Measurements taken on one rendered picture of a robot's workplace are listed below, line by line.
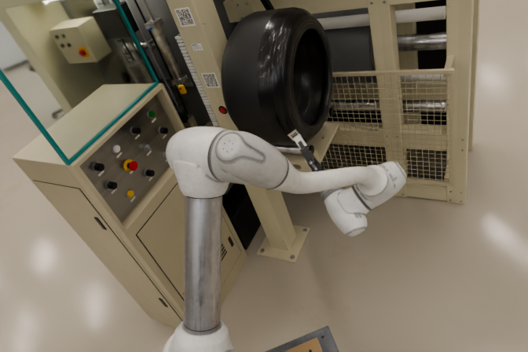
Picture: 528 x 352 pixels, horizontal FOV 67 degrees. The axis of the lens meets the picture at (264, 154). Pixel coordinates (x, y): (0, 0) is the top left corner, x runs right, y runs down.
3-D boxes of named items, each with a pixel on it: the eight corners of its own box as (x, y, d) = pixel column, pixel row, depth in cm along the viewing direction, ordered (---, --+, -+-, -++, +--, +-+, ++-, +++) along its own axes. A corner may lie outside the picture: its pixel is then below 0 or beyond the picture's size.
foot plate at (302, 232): (256, 254, 250) (255, 252, 249) (273, 221, 267) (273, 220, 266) (295, 263, 237) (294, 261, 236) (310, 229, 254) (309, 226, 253)
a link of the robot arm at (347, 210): (329, 207, 147) (357, 186, 144) (351, 243, 139) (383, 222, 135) (317, 202, 138) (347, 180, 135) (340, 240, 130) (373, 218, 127)
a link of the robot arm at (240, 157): (295, 148, 100) (253, 143, 108) (254, 119, 86) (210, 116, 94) (281, 198, 97) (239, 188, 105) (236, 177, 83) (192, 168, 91)
